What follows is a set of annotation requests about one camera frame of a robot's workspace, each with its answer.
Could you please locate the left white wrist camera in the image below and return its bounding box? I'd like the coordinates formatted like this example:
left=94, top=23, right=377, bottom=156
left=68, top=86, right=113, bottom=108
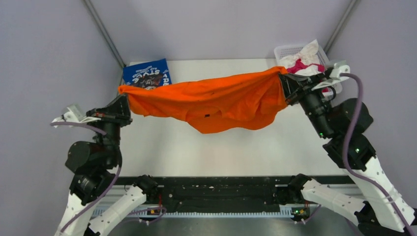
left=50, top=104, right=101, bottom=127

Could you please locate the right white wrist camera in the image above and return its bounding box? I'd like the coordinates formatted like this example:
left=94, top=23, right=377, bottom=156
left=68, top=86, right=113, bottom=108
left=312, top=60, right=351, bottom=90

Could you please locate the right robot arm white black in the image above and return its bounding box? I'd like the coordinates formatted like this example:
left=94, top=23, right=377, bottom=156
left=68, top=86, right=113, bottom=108
left=279, top=72, right=417, bottom=236

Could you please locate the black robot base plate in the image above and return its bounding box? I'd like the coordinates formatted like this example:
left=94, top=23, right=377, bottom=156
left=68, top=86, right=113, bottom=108
left=97, top=176, right=356, bottom=216

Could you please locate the aluminium rail frame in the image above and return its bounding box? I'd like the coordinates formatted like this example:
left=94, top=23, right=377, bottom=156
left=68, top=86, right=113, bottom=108
left=78, top=184, right=375, bottom=219

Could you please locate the folded blue printed t-shirt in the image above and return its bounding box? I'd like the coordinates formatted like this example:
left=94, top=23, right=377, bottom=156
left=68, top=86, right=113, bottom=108
left=123, top=59, right=172, bottom=90

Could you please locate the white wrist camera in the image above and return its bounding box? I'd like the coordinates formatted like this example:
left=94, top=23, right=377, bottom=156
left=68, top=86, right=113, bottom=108
left=312, top=60, right=351, bottom=90
left=50, top=104, right=101, bottom=127

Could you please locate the orange t-shirt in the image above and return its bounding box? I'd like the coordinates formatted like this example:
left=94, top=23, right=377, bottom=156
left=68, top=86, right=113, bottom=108
left=118, top=66, right=288, bottom=134

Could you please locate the white and pink crumpled t-shirt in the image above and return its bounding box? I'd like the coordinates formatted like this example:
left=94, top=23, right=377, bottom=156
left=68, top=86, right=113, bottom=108
left=279, top=39, right=327, bottom=77

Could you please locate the white plastic basket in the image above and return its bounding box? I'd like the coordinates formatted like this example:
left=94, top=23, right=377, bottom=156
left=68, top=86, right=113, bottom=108
left=273, top=44, right=343, bottom=98

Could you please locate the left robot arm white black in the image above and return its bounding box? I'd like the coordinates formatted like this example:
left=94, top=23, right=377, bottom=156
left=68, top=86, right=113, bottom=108
left=51, top=94, right=161, bottom=236

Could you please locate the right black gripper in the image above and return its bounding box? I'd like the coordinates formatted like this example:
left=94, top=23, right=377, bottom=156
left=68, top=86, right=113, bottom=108
left=278, top=70, right=334, bottom=138

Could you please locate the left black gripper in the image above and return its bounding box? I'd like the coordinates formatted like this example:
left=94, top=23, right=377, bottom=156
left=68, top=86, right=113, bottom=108
left=87, top=91, right=134, bottom=165

